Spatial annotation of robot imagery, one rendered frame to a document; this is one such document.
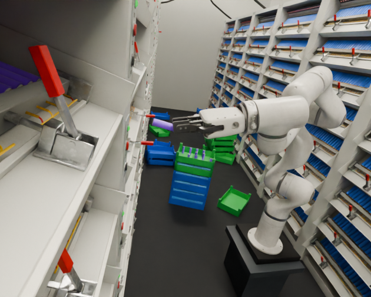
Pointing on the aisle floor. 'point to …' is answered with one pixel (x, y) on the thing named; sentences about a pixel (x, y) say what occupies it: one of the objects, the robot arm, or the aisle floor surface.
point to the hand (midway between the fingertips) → (181, 125)
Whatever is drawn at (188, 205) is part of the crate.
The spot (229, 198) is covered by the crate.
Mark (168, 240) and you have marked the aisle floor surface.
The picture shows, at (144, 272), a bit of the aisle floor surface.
